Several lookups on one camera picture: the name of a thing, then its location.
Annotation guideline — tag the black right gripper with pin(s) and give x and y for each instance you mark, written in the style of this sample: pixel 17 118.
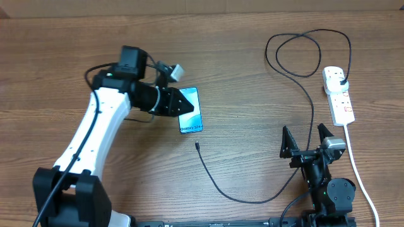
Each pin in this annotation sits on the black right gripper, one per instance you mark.
pixel 288 150

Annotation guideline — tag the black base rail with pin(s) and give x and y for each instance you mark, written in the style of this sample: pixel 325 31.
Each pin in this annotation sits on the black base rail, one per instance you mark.
pixel 221 223

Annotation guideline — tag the white power strip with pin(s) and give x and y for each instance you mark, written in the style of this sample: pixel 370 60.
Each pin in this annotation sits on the white power strip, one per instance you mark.
pixel 340 105

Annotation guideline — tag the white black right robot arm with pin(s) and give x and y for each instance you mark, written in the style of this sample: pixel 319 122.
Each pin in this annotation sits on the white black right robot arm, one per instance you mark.
pixel 332 198

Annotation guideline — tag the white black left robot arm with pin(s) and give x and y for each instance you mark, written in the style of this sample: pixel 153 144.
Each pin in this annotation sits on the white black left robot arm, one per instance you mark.
pixel 71 192

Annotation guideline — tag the white charger plug adapter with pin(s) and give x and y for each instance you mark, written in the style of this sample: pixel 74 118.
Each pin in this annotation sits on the white charger plug adapter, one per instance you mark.
pixel 333 85

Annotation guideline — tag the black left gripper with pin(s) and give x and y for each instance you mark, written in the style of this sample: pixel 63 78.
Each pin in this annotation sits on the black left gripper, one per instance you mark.
pixel 178 96

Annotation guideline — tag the Samsung Galaxy smartphone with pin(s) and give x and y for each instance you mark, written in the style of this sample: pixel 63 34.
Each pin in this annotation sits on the Samsung Galaxy smartphone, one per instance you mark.
pixel 191 122

